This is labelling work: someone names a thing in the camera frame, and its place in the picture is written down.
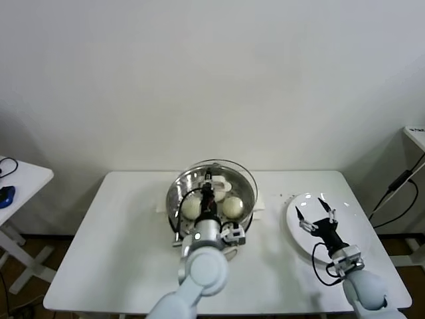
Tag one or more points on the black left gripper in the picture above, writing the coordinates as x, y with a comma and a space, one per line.
208, 203

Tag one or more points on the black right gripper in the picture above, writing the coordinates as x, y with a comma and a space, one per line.
327, 231

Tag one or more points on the round glass pot lid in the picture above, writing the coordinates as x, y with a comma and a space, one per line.
224, 185

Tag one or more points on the white steamed baozi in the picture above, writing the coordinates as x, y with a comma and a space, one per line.
192, 208
220, 196
232, 206

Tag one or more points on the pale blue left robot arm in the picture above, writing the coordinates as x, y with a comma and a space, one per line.
206, 269

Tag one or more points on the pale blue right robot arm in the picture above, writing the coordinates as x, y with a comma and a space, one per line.
365, 292

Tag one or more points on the stainless steel steamer basket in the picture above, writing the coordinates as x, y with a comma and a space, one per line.
176, 196

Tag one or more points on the round white plate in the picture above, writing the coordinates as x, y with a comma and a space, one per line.
352, 212

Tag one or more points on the white electric cooker pot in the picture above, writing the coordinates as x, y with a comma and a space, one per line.
260, 204

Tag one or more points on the white side table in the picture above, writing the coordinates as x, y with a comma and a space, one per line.
30, 176

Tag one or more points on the blue handheld device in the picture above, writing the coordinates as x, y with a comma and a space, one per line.
6, 196

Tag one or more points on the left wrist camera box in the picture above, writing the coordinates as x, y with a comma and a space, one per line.
234, 234

